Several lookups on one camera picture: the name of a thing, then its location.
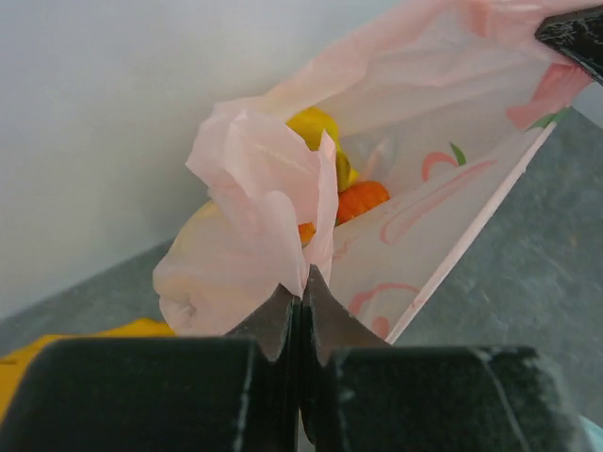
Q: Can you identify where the beige and blue plate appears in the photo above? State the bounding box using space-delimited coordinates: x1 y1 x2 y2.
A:
580 416 603 452

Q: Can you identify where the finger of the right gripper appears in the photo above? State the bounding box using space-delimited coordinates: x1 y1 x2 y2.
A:
534 5 603 85

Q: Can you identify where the orange folded cloth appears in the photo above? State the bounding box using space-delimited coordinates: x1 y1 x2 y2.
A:
1 318 175 365

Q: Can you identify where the yellow mango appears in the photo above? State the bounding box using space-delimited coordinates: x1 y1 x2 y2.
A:
286 106 358 192

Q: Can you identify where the pink peach plastic bag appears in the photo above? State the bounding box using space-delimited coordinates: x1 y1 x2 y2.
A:
154 1 602 341

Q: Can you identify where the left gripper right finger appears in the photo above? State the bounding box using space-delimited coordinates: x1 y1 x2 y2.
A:
301 265 388 445

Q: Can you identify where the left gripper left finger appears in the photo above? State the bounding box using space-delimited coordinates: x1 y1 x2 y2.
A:
220 286 301 451

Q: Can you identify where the peach fruit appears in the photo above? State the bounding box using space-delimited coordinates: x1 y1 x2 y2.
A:
298 222 316 248

